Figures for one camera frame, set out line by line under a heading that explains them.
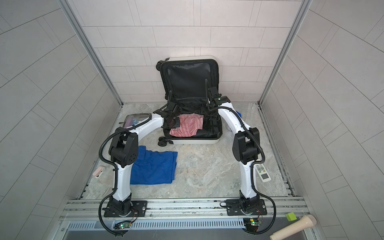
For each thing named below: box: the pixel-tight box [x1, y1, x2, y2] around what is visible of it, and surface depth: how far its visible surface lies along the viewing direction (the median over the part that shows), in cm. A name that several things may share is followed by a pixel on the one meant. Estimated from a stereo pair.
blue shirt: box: [130, 145, 178, 185], surface depth 84 cm
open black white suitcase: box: [156, 55, 223, 142], surface depth 95 cm
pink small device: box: [92, 166, 106, 178], surface depth 82 cm
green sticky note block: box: [285, 212, 297, 222], surface depth 69 cm
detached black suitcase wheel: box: [157, 136, 174, 147], surface depth 93 cm
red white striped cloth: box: [169, 113, 204, 138], surface depth 96 cm
